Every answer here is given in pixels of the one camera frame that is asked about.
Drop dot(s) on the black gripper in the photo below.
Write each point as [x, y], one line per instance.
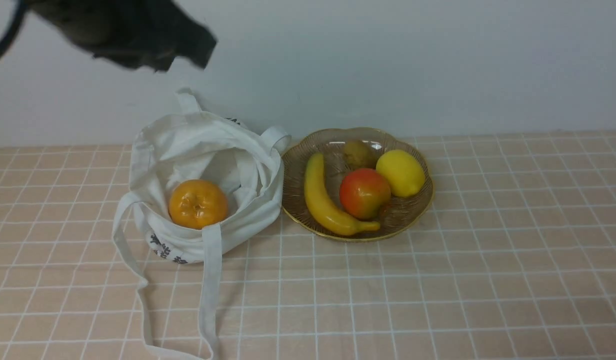
[152, 34]

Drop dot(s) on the red green apple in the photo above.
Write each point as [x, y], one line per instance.
[363, 193]

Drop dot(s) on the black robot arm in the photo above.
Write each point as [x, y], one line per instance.
[84, 23]

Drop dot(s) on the white cloth tote bag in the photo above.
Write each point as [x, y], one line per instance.
[197, 144]

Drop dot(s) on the brown kiwi fruit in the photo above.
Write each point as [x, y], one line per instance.
[358, 155]

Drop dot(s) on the orange tangerine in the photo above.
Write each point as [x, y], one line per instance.
[197, 203]

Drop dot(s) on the yellow banana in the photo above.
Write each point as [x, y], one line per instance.
[323, 209]

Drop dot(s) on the yellow lemon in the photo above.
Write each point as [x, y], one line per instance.
[403, 172]

